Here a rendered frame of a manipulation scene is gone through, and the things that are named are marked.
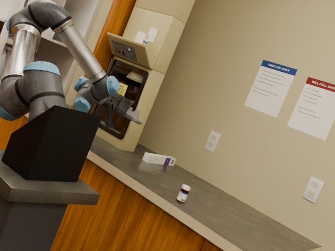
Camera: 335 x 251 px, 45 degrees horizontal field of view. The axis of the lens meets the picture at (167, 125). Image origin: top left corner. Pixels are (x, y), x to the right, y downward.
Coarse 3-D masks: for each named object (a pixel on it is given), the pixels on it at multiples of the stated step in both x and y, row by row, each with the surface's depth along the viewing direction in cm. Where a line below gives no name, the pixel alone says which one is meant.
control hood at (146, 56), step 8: (120, 40) 218; (128, 40) 212; (112, 48) 228; (136, 48) 211; (144, 48) 206; (152, 48) 209; (120, 56) 227; (136, 56) 215; (144, 56) 210; (152, 56) 210; (144, 64) 214; (152, 64) 213
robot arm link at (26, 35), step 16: (16, 16) 161; (32, 16) 158; (16, 32) 157; (32, 32) 159; (16, 48) 151; (32, 48) 155; (16, 64) 145; (0, 96) 136; (16, 96) 133; (0, 112) 137; (16, 112) 136
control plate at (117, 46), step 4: (112, 40) 223; (116, 44) 222; (120, 44) 220; (124, 44) 217; (116, 48) 225; (120, 48) 222; (128, 48) 216; (132, 48) 213; (116, 52) 227; (124, 52) 221; (128, 52) 218; (132, 52) 216; (124, 56) 223; (128, 56) 221; (136, 60) 217
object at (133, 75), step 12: (120, 72) 227; (132, 72) 221; (144, 72) 216; (132, 84) 219; (144, 84) 215; (132, 96) 218; (96, 108) 234; (120, 120) 220; (108, 132) 224; (120, 132) 219
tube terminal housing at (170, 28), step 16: (144, 16) 225; (160, 16) 217; (128, 32) 230; (144, 32) 222; (160, 32) 215; (176, 32) 217; (160, 48) 213; (160, 64) 217; (160, 80) 222; (144, 96) 217; (144, 112) 221; (128, 128) 217; (112, 144) 222; (128, 144) 221
